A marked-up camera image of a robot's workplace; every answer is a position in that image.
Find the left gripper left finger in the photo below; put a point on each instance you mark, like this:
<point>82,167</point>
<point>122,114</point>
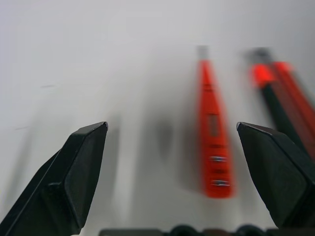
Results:
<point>61,182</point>

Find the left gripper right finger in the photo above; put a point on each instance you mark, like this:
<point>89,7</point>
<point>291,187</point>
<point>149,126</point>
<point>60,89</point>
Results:
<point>278,172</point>

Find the orange voltage tester pen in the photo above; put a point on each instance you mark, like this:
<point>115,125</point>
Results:
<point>214,137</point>

